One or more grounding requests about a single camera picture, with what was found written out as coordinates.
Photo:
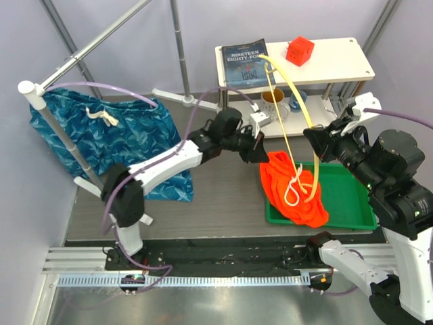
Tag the Nineteen Eighty-Four book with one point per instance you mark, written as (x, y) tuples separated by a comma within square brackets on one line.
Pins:
[(243, 67)]

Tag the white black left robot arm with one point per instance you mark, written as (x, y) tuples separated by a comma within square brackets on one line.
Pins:
[(126, 186)]

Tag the green plastic tray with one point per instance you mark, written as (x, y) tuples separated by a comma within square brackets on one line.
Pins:
[(345, 200)]

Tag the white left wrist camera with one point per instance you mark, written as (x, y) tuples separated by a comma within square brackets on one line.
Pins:
[(258, 119)]

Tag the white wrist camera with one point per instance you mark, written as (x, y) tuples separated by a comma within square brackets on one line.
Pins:
[(258, 119), (360, 109)]

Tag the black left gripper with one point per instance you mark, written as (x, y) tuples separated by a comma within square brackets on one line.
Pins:
[(258, 154)]

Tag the blue patterned shorts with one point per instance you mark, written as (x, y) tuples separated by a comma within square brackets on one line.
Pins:
[(142, 132)]

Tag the white patterned mug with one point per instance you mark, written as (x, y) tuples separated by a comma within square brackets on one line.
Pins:
[(274, 104)]

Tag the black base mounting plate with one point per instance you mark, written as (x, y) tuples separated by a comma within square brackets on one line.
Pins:
[(213, 257)]

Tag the yellow hanger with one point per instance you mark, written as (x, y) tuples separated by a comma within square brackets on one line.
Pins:
[(312, 110)]

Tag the white two-tier shelf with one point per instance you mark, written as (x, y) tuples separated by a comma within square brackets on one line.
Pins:
[(336, 60)]

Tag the white clothes rack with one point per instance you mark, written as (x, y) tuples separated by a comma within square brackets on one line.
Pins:
[(34, 94)]

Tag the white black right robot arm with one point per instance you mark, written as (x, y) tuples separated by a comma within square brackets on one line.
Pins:
[(405, 215)]

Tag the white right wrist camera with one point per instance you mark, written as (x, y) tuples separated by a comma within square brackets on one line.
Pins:
[(360, 109)]

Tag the orange shorts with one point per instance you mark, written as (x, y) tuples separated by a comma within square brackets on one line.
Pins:
[(288, 188)]

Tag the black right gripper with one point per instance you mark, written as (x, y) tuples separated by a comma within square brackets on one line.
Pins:
[(320, 138)]

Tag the white slotted cable duct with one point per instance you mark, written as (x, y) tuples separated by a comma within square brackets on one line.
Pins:
[(127, 280)]

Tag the red cube power strip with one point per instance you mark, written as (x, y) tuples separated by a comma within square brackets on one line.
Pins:
[(299, 50)]

